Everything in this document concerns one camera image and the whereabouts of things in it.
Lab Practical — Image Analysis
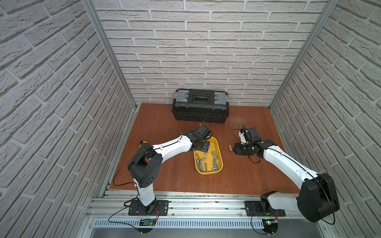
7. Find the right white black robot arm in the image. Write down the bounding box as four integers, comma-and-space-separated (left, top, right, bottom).
233, 128, 340, 222

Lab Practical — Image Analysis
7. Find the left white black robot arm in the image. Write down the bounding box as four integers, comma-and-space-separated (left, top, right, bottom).
128, 125, 213, 209

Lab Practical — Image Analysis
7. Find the yellow plastic tray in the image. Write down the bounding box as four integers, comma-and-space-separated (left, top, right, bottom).
193, 137, 223, 176

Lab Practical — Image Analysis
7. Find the black plastic toolbox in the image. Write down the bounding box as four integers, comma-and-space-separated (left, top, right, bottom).
172, 89, 229, 124

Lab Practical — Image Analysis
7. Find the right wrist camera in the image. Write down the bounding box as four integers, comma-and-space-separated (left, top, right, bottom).
238, 132, 247, 144

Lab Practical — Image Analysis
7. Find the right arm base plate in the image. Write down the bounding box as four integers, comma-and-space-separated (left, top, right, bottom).
244, 200, 286, 217

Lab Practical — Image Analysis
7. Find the aluminium rail frame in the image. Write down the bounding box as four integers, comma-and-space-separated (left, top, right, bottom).
75, 190, 337, 238

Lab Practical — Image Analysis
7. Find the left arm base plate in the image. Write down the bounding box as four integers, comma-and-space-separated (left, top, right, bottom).
128, 199, 169, 216

